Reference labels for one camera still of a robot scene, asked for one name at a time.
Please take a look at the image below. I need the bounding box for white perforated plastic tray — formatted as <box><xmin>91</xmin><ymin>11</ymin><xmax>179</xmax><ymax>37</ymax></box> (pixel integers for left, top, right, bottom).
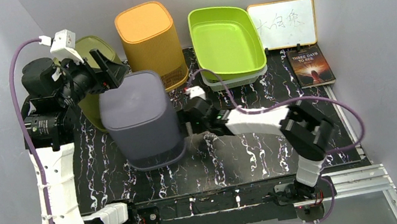
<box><xmin>201</xmin><ymin>58</ymin><xmax>267</xmax><ymax>92</ymax></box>

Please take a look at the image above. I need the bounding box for small whiteboard orange frame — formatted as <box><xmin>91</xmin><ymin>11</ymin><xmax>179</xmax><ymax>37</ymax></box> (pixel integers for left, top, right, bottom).
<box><xmin>246</xmin><ymin>0</ymin><xmax>318</xmax><ymax>50</ymax></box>

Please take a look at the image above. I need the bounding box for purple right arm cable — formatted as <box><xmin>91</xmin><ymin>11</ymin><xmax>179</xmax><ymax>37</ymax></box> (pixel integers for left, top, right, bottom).
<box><xmin>185</xmin><ymin>44</ymin><xmax>380</xmax><ymax>224</ymax></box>

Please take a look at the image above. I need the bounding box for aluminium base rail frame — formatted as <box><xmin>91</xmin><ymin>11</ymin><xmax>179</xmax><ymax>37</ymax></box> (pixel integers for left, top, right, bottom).
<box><xmin>30</xmin><ymin>160</ymin><xmax>397</xmax><ymax>224</ymax></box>

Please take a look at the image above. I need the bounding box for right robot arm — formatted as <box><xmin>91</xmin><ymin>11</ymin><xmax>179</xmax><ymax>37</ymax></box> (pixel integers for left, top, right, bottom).
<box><xmin>177</xmin><ymin>97</ymin><xmax>335</xmax><ymax>202</ymax></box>

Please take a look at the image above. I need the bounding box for olive green slatted basket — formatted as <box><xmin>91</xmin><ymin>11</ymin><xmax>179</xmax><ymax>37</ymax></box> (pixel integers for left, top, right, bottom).
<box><xmin>49</xmin><ymin>31</ymin><xmax>133</xmax><ymax>140</ymax></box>

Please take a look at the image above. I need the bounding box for dark paperback book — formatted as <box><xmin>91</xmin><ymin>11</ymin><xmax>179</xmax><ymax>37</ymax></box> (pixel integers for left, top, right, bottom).
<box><xmin>286</xmin><ymin>44</ymin><xmax>336</xmax><ymax>88</ymax></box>

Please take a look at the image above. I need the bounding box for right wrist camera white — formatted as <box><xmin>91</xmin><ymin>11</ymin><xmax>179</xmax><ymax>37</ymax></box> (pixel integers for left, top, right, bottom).
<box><xmin>184</xmin><ymin>86</ymin><xmax>207</xmax><ymax>100</ymax></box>

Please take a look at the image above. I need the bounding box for grey slatted plastic basket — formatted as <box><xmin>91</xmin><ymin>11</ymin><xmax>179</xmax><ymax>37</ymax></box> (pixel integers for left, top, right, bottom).
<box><xmin>99</xmin><ymin>70</ymin><xmax>186</xmax><ymax>171</ymax></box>

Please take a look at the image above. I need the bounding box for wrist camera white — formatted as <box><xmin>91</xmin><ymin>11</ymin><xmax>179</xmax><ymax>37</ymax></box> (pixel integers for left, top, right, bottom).
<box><xmin>38</xmin><ymin>29</ymin><xmax>84</xmax><ymax>63</ymax></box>
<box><xmin>184</xmin><ymin>86</ymin><xmax>207</xmax><ymax>100</ymax></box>

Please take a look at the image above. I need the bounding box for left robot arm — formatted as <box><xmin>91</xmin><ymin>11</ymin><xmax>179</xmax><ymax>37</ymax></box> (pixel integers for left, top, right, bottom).
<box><xmin>20</xmin><ymin>49</ymin><xmax>140</xmax><ymax>224</ymax></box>

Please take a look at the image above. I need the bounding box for orange slatted plastic basket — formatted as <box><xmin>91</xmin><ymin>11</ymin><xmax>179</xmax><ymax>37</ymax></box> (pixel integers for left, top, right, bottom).
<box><xmin>114</xmin><ymin>1</ymin><xmax>189</xmax><ymax>91</ymax></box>

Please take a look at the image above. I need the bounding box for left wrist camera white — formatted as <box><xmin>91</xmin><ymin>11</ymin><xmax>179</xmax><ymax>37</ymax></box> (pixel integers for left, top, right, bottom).
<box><xmin>38</xmin><ymin>29</ymin><xmax>84</xmax><ymax>63</ymax></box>

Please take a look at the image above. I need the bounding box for lime green plastic tub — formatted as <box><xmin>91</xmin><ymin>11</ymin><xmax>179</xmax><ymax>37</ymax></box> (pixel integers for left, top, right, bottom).
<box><xmin>187</xmin><ymin>6</ymin><xmax>267</xmax><ymax>80</ymax></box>

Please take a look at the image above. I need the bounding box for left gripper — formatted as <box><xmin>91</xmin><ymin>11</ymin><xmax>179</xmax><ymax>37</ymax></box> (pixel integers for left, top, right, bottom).
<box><xmin>50</xmin><ymin>44</ymin><xmax>132</xmax><ymax>111</ymax></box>

